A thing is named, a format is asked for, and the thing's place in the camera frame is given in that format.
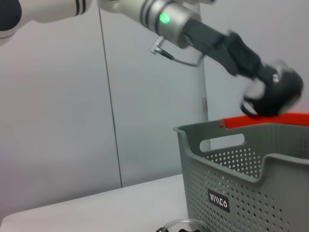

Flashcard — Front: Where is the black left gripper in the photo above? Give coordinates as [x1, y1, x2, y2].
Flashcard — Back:
[184, 19, 281, 84]

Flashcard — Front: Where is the orange basket handle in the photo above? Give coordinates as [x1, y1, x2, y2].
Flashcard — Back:
[217, 113, 309, 129]

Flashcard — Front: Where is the grey perforated storage basket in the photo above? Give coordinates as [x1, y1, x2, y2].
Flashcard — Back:
[173, 119, 309, 232]

